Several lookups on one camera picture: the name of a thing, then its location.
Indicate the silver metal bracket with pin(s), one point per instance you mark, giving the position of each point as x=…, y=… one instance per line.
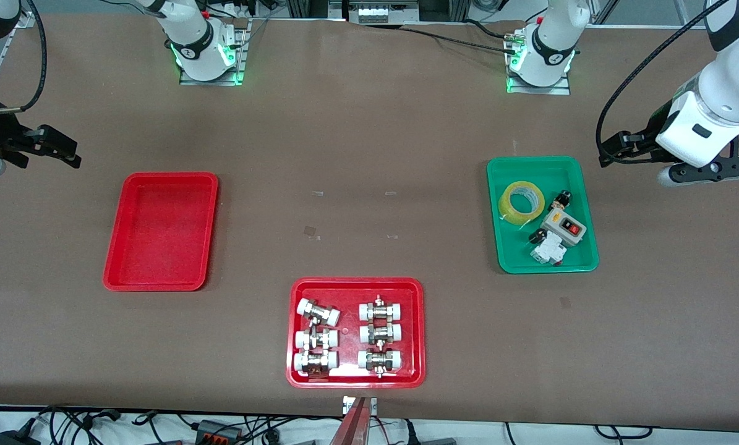
x=372, y=406

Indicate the silver aluminium table rail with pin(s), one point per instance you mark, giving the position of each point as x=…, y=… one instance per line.
x=4, y=65

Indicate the black rotary knob switch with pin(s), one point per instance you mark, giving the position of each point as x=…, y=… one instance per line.
x=537, y=237
x=563, y=200

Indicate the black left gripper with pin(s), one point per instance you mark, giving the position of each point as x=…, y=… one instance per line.
x=642, y=146

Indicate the grey switch box red rocker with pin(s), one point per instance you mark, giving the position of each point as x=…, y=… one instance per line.
x=561, y=224

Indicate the green plastic tray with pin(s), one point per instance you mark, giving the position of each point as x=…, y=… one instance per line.
x=517, y=247

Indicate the brown tape patch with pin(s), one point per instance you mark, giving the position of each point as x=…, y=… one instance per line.
x=311, y=231

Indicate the white circuit breaker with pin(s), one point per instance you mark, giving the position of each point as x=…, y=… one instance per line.
x=547, y=250

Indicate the black aluminium frame post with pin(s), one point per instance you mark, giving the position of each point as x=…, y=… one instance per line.
x=307, y=7
x=443, y=9

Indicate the yellow packing tape roll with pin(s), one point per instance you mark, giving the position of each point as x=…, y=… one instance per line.
x=521, y=220

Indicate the red plastic tray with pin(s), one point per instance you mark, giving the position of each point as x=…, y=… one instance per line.
x=349, y=290
x=159, y=235

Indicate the white-capped brass pipe fitting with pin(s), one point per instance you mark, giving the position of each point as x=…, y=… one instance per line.
x=380, y=311
x=315, y=339
x=318, y=312
x=315, y=361
x=380, y=360
x=380, y=334

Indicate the red metal stand bar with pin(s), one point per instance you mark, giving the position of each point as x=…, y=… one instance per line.
x=352, y=429

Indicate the white power strip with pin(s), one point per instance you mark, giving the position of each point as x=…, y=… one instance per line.
x=381, y=12

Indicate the black power plug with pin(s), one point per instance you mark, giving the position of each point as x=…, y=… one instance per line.
x=409, y=432

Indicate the black power adapter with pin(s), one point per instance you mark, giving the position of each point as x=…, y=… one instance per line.
x=17, y=437

